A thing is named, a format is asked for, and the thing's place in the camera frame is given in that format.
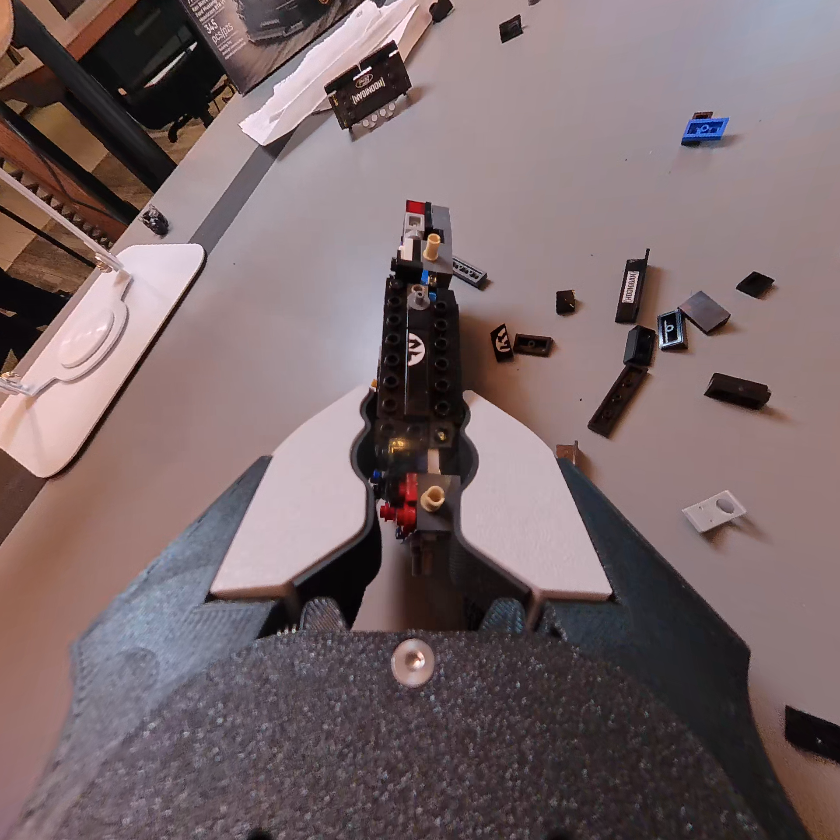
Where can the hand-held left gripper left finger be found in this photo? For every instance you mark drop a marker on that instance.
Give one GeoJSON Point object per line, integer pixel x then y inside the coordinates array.
{"type": "Point", "coordinates": [302, 518]}

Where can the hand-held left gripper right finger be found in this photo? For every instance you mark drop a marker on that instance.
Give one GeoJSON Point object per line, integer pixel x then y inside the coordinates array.
{"type": "Point", "coordinates": [531, 518]}

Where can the lego car model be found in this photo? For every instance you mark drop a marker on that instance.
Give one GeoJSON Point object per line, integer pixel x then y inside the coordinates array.
{"type": "Point", "coordinates": [420, 367]}

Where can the black lego slope piece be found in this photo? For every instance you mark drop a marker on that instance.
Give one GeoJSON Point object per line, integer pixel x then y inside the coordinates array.
{"type": "Point", "coordinates": [705, 312]}
{"type": "Point", "coordinates": [737, 390]}
{"type": "Point", "coordinates": [638, 344]}

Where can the small blue lego plate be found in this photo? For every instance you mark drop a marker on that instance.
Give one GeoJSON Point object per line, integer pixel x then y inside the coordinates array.
{"type": "Point", "coordinates": [705, 129]}

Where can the long black lego plate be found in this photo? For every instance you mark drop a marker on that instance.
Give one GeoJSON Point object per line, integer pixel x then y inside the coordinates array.
{"type": "Point", "coordinates": [617, 400]}

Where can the small black lego plate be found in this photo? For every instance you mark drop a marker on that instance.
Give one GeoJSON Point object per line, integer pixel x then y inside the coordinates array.
{"type": "Point", "coordinates": [531, 344]}
{"type": "Point", "coordinates": [510, 29]}

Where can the black logo printed lego tile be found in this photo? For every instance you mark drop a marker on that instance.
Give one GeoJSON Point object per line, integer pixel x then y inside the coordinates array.
{"type": "Point", "coordinates": [502, 342]}

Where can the small grey lego tile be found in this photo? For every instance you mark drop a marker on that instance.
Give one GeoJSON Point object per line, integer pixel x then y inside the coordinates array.
{"type": "Point", "coordinates": [714, 510]}

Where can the small black lego brick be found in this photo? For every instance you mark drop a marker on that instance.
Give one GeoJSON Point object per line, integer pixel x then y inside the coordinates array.
{"type": "Point", "coordinates": [566, 302]}
{"type": "Point", "coordinates": [673, 330]}
{"type": "Point", "coordinates": [754, 283]}

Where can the dark grey lego plate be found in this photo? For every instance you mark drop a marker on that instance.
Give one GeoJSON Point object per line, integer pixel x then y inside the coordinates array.
{"type": "Point", "coordinates": [469, 271]}

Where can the tiny black lego part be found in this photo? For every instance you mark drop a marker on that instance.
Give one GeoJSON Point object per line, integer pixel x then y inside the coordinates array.
{"type": "Point", "coordinates": [155, 220]}

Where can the flat black lego plate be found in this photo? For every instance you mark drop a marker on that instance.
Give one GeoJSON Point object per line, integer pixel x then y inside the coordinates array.
{"type": "Point", "coordinates": [812, 735]}

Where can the black stickered lego panel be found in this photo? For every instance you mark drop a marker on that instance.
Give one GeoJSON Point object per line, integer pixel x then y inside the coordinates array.
{"type": "Point", "coordinates": [367, 95]}

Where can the lego set box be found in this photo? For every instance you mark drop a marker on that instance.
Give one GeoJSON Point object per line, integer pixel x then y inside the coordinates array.
{"type": "Point", "coordinates": [262, 39]}

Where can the small black lego piece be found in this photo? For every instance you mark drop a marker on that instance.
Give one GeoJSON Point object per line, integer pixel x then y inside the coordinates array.
{"type": "Point", "coordinates": [441, 8]}

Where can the narrow black stickered tile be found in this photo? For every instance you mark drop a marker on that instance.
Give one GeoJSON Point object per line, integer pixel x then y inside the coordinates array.
{"type": "Point", "coordinates": [633, 289]}

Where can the white book stand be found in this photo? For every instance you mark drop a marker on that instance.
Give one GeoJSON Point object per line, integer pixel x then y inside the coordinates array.
{"type": "Point", "coordinates": [151, 295]}

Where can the black office chair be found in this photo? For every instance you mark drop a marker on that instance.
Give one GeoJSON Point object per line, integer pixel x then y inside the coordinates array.
{"type": "Point", "coordinates": [164, 85]}

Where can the black metal stand pole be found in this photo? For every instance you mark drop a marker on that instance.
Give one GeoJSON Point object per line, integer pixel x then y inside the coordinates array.
{"type": "Point", "coordinates": [98, 98]}

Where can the white numbered paper bag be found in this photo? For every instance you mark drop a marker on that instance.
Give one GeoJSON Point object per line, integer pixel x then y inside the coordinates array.
{"type": "Point", "coordinates": [367, 33]}

